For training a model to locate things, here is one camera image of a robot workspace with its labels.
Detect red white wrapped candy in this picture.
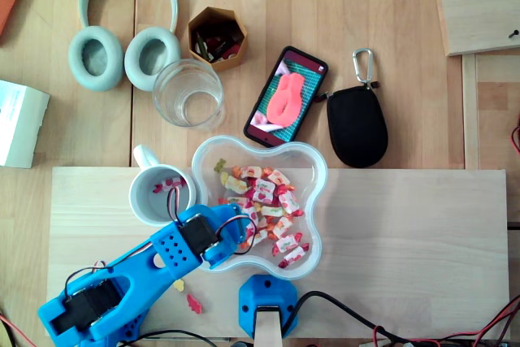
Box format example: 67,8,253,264
243,188,277,206
233,164,263,180
275,184,306,218
278,243,310,270
247,178,277,193
152,176,188,194
271,232,305,257
262,166,292,185
259,204,289,218
266,216,296,238

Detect yellow white wrapped candy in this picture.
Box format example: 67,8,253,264
219,171,249,193

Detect red gummy candy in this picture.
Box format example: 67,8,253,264
185,293,203,314

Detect white ceramic mug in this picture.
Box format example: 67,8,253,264
128,144,200,228

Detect plastic cartoon print candy bowl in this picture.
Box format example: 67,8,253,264
190,134,329,281

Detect black smartphone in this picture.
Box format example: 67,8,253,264
242,45,329,149

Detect clear drinking glass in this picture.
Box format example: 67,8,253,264
152,58,226,131

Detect black zip pouch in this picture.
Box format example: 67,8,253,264
315,80,389,169

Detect brown hexagonal container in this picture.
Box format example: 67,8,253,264
187,6,249,72

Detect light wooden base board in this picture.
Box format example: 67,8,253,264
46,167,511,340

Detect silver carabiner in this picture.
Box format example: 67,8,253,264
351,47,375,85

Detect pale green headphones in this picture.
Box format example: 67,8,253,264
67,0,183,93

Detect white cardboard box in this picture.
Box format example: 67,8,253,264
0,80,51,169

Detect small wooden board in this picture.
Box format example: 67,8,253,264
430,0,520,58

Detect white red black servo cable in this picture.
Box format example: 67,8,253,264
213,210,259,257

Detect blue printed post mount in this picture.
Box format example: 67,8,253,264
238,274,300,340

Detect wooden camera post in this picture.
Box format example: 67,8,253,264
253,308,284,347

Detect black power cable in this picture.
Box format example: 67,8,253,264
284,290,391,342

